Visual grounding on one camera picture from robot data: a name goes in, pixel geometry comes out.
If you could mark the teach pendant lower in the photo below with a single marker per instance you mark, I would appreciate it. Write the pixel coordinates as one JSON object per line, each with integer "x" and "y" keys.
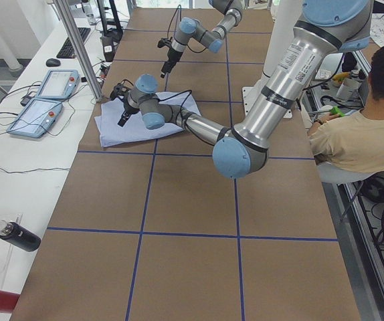
{"x": 36, "y": 118}

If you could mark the teach pendant upper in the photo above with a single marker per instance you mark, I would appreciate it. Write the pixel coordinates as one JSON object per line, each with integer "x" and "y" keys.
{"x": 58, "y": 84}

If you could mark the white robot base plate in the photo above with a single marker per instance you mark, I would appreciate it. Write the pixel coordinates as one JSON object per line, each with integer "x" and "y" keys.
{"x": 264, "y": 99}

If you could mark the black box with label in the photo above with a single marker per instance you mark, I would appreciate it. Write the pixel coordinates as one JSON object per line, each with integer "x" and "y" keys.
{"x": 108, "y": 48}

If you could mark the green handled stick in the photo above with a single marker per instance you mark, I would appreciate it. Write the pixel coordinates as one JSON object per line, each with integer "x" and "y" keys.
{"x": 335, "y": 110}

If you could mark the white chair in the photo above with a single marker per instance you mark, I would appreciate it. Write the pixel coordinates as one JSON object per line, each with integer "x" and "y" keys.
{"x": 329, "y": 173}

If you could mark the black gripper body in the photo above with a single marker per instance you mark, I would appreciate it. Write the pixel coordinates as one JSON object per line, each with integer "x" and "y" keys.
{"x": 126, "y": 111}
{"x": 170, "y": 56}

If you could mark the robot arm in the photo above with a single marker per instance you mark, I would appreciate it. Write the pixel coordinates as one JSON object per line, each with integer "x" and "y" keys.
{"x": 190, "y": 28}
{"x": 305, "y": 32}

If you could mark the black bottle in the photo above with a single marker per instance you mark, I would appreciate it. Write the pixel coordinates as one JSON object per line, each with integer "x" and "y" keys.
{"x": 19, "y": 236}

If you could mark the seated person beige shirt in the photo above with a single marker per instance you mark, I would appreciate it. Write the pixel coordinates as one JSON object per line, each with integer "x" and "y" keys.
{"x": 355, "y": 142}

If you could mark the black computer mouse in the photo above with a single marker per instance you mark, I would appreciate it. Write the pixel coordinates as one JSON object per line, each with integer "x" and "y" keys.
{"x": 52, "y": 62}

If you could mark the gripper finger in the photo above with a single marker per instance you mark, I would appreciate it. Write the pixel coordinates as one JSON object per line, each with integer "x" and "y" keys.
{"x": 123, "y": 119}
{"x": 166, "y": 68}

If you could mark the grey aluminium frame post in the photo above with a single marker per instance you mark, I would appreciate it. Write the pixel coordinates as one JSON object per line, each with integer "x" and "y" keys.
{"x": 79, "y": 48}

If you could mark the teach pendant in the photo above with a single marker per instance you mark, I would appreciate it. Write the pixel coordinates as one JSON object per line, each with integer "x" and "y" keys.
{"x": 58, "y": 84}
{"x": 36, "y": 118}

